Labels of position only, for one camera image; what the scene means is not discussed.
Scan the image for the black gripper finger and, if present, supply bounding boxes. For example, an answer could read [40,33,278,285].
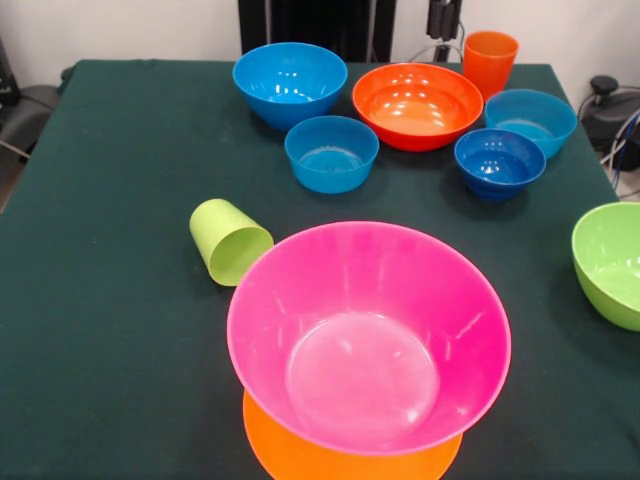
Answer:
[425,0,446,40]
[442,0,463,43]

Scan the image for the small light blue bowl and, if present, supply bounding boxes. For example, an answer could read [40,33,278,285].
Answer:
[483,88,579,160]
[284,115,380,195]

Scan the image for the red-orange cup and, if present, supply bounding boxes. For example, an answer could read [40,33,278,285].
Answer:
[462,30,520,104]

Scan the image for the large pink bowl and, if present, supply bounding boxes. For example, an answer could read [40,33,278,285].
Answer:
[226,220,513,456]

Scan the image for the medium blue bowl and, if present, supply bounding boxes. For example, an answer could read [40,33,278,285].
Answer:
[231,41,349,132]

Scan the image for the small dark blue bowl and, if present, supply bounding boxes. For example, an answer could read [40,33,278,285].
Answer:
[453,128,547,204]

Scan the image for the dark grey chair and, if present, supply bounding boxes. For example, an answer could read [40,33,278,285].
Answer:
[0,83,64,151]

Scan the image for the large light orange bowl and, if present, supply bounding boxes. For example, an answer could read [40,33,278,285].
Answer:
[243,389,464,480]

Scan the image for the light green cup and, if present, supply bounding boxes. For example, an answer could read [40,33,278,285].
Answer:
[188,198,276,288]

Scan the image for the light green bowl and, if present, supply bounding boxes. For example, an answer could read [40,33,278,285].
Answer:
[571,201,640,333]

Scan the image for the dark green tablecloth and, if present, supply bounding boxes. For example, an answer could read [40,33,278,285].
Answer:
[0,58,640,480]

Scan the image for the tangle of floor cables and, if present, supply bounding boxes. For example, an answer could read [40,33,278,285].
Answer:
[599,110,640,174]

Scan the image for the shallow red-orange bowl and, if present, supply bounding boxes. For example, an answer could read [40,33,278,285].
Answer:
[351,62,485,153]

